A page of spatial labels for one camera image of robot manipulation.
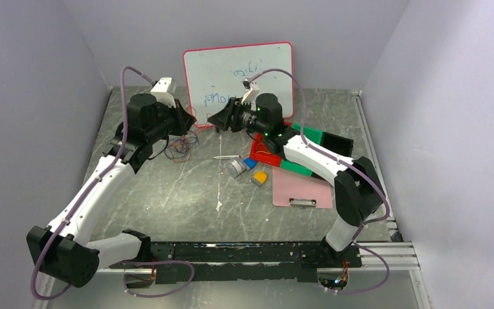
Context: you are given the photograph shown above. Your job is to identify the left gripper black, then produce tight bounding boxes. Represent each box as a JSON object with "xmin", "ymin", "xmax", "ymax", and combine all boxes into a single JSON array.
[{"xmin": 147, "ymin": 98, "xmax": 197, "ymax": 144}]

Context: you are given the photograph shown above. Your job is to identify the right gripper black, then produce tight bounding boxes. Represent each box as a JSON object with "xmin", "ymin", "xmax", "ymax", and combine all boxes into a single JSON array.
[{"xmin": 207, "ymin": 98, "xmax": 268, "ymax": 136}]

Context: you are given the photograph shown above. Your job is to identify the orange cable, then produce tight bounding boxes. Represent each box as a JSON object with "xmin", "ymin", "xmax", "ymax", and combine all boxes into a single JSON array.
[{"xmin": 168, "ymin": 113, "xmax": 218, "ymax": 161}]

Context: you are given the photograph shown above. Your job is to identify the red plastic bin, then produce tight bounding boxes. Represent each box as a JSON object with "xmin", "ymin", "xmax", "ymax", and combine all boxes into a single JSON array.
[{"xmin": 250, "ymin": 133, "xmax": 282, "ymax": 168}]

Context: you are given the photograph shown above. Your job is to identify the green plastic bin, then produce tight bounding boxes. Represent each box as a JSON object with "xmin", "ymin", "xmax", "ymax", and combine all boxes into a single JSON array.
[{"xmin": 279, "ymin": 127, "xmax": 323, "ymax": 178}]

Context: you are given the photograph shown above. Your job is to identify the black plastic bin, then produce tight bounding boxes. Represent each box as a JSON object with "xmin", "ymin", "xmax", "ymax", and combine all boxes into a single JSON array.
[{"xmin": 320, "ymin": 131, "xmax": 354, "ymax": 157}]

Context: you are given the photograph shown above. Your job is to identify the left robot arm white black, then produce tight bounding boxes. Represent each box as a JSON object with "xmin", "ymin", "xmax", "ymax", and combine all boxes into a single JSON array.
[{"xmin": 26, "ymin": 93, "xmax": 196, "ymax": 294}]

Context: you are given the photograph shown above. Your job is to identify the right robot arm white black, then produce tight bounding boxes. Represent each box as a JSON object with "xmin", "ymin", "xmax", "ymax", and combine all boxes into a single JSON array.
[{"xmin": 208, "ymin": 93, "xmax": 389, "ymax": 267}]

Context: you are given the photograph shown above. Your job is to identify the white marker pen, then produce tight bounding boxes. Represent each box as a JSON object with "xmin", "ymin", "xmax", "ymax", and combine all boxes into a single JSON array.
[{"xmin": 212, "ymin": 154, "xmax": 242, "ymax": 160}]

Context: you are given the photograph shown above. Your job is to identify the blue eraser block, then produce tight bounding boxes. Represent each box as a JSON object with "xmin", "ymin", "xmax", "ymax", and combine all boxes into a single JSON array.
[{"xmin": 243, "ymin": 158, "xmax": 257, "ymax": 170}]

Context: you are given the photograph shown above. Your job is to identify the clear tape roll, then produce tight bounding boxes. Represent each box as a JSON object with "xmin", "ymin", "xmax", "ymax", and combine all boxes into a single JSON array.
[{"xmin": 224, "ymin": 158, "xmax": 248, "ymax": 178}]

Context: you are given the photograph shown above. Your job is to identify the yellow eraser block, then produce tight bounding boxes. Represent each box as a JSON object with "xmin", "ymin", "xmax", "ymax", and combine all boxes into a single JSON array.
[{"xmin": 251, "ymin": 171, "xmax": 268, "ymax": 187}]

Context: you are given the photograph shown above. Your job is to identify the pink clipboard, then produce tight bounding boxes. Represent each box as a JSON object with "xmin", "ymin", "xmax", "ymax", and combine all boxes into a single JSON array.
[{"xmin": 272, "ymin": 167, "xmax": 334, "ymax": 209}]

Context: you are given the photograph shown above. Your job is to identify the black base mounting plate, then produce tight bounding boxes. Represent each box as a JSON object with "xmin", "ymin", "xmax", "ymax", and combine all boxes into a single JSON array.
[{"xmin": 109, "ymin": 241, "xmax": 363, "ymax": 286}]

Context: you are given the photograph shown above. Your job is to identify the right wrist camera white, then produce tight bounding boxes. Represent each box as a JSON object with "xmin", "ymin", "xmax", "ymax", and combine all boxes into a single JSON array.
[{"xmin": 241, "ymin": 79, "xmax": 260, "ymax": 104}]

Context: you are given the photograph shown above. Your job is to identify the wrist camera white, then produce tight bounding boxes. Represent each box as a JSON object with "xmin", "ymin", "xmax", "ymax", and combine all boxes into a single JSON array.
[
  {"xmin": 241, "ymin": 79, "xmax": 260, "ymax": 104},
  {"xmin": 150, "ymin": 77, "xmax": 177, "ymax": 108}
]

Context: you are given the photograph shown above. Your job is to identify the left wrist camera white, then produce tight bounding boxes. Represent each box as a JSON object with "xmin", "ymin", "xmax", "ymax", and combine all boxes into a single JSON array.
[{"xmin": 150, "ymin": 77, "xmax": 177, "ymax": 108}]

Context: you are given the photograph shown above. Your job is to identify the whiteboard with pink frame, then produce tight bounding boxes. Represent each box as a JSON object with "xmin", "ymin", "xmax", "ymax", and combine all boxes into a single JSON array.
[{"xmin": 183, "ymin": 41, "xmax": 293, "ymax": 128}]

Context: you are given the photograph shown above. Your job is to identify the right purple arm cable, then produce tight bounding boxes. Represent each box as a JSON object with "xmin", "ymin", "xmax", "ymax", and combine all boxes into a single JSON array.
[{"xmin": 244, "ymin": 68, "xmax": 392, "ymax": 296}]

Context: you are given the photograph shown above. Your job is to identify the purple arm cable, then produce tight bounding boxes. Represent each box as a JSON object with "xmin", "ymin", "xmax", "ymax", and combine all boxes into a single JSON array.
[
  {"xmin": 244, "ymin": 68, "xmax": 392, "ymax": 296},
  {"xmin": 30, "ymin": 66, "xmax": 196, "ymax": 299}
]

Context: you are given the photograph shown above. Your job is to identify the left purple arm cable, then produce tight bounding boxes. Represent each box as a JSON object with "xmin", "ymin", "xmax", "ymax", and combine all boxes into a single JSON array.
[{"xmin": 30, "ymin": 66, "xmax": 196, "ymax": 299}]

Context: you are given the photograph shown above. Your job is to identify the aluminium rail frame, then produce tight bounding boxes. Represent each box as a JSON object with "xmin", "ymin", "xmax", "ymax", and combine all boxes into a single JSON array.
[{"xmin": 27, "ymin": 232, "xmax": 430, "ymax": 308}]

